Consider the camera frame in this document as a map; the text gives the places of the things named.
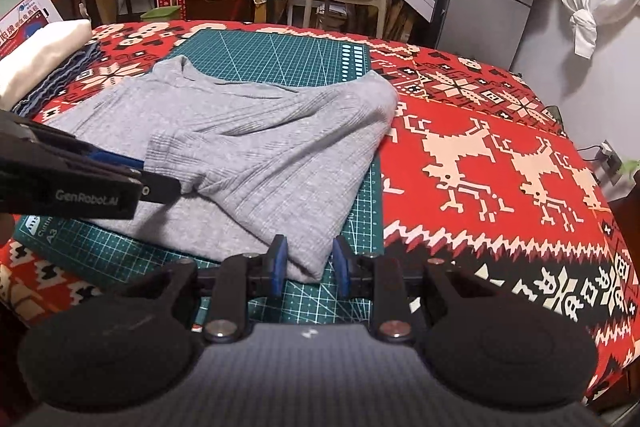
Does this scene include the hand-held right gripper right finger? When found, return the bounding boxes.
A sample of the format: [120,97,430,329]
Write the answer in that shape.
[333,235,496,348]

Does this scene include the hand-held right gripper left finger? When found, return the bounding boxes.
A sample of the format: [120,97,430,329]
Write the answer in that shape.
[120,234,289,348]

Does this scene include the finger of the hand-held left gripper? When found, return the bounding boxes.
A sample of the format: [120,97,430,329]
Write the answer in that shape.
[140,174,182,205]
[0,109,146,178]

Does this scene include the grey ribbed polo shirt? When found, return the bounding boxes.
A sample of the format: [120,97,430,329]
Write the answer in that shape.
[32,56,399,283]

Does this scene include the folded blue denim garment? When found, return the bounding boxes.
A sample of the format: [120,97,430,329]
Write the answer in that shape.
[10,42,101,118]

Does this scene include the folded cream cloth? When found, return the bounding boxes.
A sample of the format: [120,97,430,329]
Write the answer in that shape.
[0,19,92,110]

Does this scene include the white and red carton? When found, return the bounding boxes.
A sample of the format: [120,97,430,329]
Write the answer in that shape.
[0,0,63,60]

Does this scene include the green plastic bin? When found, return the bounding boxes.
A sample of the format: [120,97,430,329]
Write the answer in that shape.
[140,5,182,22]

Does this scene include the green cutting mat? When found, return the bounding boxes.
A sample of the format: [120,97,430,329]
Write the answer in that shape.
[12,29,386,325]

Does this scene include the red patterned blanket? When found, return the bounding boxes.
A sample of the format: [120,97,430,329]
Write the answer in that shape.
[0,21,640,408]

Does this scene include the white wall power socket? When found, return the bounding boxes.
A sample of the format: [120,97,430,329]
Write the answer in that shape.
[597,139,623,185]

